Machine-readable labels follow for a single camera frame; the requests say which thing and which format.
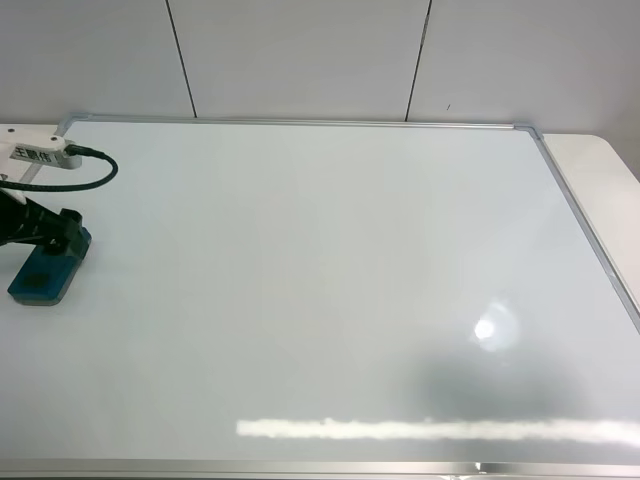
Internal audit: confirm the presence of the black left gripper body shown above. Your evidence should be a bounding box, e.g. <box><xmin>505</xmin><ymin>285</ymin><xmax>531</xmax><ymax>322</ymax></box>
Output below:
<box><xmin>0</xmin><ymin>191</ymin><xmax>50</xmax><ymax>246</ymax></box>

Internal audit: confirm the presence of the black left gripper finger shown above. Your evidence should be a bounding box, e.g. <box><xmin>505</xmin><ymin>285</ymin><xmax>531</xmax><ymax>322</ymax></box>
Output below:
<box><xmin>35</xmin><ymin>209</ymin><xmax>83</xmax><ymax>257</ymax></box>

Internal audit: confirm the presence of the teal whiteboard eraser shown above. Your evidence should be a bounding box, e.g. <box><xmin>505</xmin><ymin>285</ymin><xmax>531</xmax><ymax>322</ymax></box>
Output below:
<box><xmin>8</xmin><ymin>227</ymin><xmax>92</xmax><ymax>306</ymax></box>

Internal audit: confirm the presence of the white aluminium-framed whiteboard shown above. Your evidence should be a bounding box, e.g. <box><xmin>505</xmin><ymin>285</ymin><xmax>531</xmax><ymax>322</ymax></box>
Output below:
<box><xmin>1</xmin><ymin>114</ymin><xmax>639</xmax><ymax>479</ymax></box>

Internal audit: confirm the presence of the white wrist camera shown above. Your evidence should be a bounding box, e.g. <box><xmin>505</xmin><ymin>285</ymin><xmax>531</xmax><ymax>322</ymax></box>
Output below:
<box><xmin>1</xmin><ymin>126</ymin><xmax>82</xmax><ymax>184</ymax></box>

